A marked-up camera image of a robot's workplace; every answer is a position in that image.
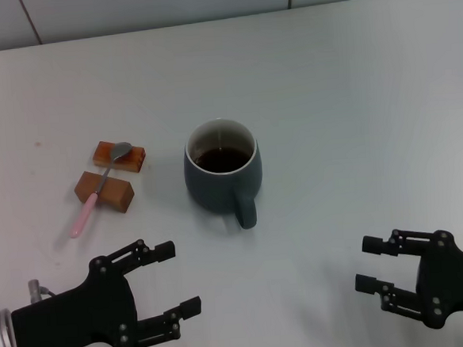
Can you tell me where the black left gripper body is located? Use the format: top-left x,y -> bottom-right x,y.
6,254 -> 142,347

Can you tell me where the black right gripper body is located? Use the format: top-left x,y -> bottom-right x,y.
412,227 -> 463,330

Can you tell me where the grey ceramic cup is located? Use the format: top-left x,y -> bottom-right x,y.
179,115 -> 266,235

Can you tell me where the pink handled metal spoon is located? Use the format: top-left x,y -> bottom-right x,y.
63,141 -> 139,239

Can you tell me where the brown arched wooden block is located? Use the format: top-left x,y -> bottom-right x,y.
72,167 -> 136,217

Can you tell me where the glossy orange wooden block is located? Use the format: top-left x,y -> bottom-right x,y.
91,138 -> 148,177

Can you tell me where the dark coffee liquid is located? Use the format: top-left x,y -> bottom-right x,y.
193,143 -> 252,175

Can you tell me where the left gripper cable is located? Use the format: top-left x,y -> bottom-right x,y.
27,277 -> 59,303

